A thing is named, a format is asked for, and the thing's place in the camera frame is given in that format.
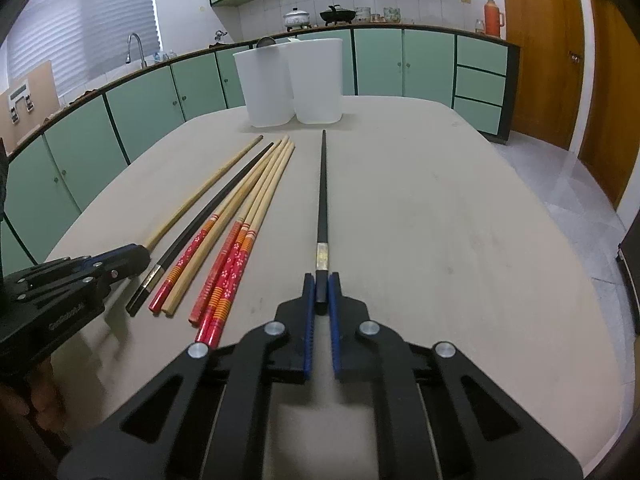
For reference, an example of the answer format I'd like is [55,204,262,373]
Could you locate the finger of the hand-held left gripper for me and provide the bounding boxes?
[5,256,108,286]
[7,243,152,306]

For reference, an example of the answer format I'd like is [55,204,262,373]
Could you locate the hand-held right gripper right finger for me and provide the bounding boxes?
[327,271,586,480]

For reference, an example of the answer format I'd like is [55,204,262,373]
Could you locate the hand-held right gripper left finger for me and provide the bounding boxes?
[57,272,326,480]

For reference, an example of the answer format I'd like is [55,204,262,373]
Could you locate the black chopstick with gold band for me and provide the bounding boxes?
[316,130,332,315]
[126,142,276,317]

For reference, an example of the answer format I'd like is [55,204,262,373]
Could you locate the red floral wooden chopstick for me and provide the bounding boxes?
[148,135,288,313]
[195,142,295,343]
[188,140,293,325]
[206,145,296,350]

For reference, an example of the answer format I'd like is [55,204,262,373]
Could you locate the plain wooden chopstick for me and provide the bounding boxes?
[143,134,264,252]
[162,137,292,318]

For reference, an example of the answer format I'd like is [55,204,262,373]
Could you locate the white two-compartment utensil holder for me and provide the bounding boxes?
[233,37,344,128]

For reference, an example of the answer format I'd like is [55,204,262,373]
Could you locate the person's left hand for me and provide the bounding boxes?
[0,357,61,433]

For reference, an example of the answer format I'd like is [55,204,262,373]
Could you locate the green base kitchen cabinets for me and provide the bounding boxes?
[0,27,521,281]

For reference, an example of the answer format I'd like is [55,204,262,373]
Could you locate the brown cardboard sheet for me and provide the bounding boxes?
[0,60,63,148]

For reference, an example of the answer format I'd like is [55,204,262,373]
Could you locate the chrome kitchen faucet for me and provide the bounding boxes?
[125,32,148,68]

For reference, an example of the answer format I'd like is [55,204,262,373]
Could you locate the white window blinds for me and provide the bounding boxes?
[0,0,161,96]

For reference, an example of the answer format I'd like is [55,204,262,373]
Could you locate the green cabinet drawer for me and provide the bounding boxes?
[452,97,503,136]
[455,67,506,106]
[456,35,508,76]

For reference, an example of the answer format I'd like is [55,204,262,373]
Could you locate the white cooking pot with lid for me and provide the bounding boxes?
[283,8,314,31]

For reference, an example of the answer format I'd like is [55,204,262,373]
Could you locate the black wok with lid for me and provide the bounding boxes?
[320,5,358,26]

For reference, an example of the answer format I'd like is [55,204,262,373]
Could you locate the orange thermos flask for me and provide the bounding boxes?
[483,0,506,38]

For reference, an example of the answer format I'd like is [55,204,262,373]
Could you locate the plain wooden door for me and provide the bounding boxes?
[577,0,640,208]

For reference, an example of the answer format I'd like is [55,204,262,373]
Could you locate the wooden door with handle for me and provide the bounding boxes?
[499,0,586,151]

